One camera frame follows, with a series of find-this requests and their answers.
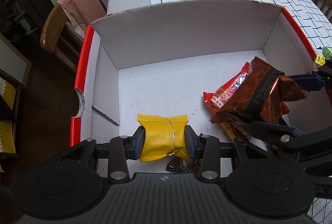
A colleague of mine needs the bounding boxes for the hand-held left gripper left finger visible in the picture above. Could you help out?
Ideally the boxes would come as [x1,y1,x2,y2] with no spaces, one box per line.
[62,126,145,183]

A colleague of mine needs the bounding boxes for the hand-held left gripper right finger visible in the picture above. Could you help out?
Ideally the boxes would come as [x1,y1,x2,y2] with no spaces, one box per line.
[185,125,270,183]

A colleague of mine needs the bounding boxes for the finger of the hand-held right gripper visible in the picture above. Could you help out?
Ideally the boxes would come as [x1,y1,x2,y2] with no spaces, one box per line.
[248,121,304,152]
[288,56,332,92]

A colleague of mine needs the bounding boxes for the yellow snack packet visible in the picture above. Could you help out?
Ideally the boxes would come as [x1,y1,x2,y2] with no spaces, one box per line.
[137,113,194,162]

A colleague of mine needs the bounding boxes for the black triangular snack packet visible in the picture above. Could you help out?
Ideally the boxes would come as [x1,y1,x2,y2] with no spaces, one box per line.
[165,157,201,175]

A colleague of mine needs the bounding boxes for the brown foil snack packet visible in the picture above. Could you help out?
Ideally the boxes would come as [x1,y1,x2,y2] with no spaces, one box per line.
[210,56,310,127]

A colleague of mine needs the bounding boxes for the large red snack packet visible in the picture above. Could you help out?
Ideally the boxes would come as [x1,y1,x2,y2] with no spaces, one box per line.
[203,62,291,159]

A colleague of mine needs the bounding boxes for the red cardboard box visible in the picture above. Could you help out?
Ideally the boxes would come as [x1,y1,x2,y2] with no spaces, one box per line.
[71,0,322,178]

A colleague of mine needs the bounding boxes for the yellow cushioned chair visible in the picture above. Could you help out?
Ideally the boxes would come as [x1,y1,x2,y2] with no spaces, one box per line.
[0,79,22,162]

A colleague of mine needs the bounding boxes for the white panel cabinet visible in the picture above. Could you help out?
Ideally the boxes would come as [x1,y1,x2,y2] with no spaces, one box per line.
[0,33,33,88]

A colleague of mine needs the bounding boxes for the pink cloth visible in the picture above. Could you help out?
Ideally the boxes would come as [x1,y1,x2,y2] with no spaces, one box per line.
[57,0,107,35]

